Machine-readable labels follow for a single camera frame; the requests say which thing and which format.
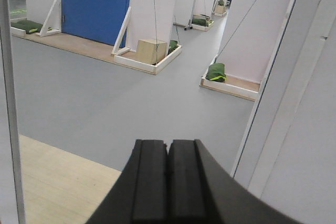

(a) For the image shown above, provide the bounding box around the light plywood base board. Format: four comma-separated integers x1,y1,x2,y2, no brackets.
19,135,121,223

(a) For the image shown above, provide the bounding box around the green sandbag near right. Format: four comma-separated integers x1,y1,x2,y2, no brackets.
205,63,226,82

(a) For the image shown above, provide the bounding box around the blue door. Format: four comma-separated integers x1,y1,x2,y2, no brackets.
61,0,130,45

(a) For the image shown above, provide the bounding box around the green sandbag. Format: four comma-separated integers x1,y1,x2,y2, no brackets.
205,63,226,82
10,20,43,34

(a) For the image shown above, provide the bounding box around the white framed sliding glass door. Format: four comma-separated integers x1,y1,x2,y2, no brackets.
1,0,26,223

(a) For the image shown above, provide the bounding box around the green sandbag far left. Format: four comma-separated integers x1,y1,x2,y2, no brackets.
10,20,43,34

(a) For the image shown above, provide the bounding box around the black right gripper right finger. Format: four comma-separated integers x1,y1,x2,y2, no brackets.
168,140,297,223

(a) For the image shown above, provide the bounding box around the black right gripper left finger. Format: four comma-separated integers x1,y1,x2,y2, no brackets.
87,140,167,223

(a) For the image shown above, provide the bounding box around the distant light wooden box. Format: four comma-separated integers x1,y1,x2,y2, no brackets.
135,39,167,65

